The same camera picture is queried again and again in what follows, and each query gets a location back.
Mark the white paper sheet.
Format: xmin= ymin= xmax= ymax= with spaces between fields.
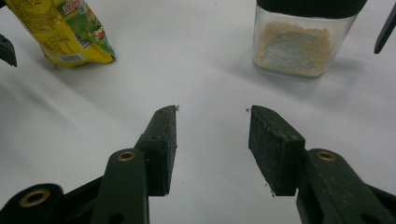
xmin=0 ymin=0 xmax=396 ymax=224

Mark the yellow green seasoning pouch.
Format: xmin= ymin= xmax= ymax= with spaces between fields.
xmin=3 ymin=0 xmax=117 ymax=68

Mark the black bar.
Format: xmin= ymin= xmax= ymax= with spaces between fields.
xmin=373 ymin=2 xmax=396 ymax=55

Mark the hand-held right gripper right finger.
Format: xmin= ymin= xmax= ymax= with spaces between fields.
xmin=247 ymin=105 xmax=396 ymax=224

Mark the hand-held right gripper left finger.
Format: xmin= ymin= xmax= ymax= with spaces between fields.
xmin=90 ymin=105 xmax=178 ymax=224

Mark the glass jar with black lid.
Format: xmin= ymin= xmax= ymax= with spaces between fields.
xmin=252 ymin=0 xmax=369 ymax=78

